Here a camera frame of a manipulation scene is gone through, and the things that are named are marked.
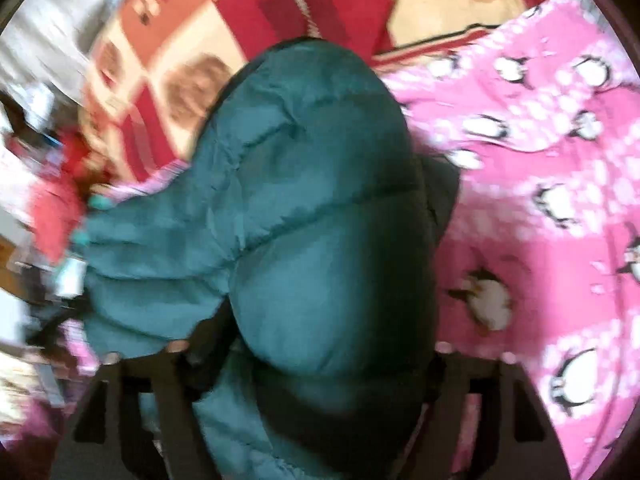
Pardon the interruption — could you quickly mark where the red cream rose patterned blanket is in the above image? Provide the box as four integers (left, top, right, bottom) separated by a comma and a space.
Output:
79, 0, 544, 183

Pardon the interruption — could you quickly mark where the grey white bedding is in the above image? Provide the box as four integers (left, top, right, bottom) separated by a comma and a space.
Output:
1, 0, 122, 129

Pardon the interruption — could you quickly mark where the dark green quilted down jacket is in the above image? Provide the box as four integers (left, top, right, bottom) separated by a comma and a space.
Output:
76, 38, 460, 479

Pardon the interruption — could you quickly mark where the pink penguin print quilt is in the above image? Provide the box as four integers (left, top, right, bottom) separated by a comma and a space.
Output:
376, 0, 639, 479

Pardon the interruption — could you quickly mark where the red folded cloth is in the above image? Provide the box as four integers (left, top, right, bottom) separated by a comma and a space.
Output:
19, 129, 101, 266

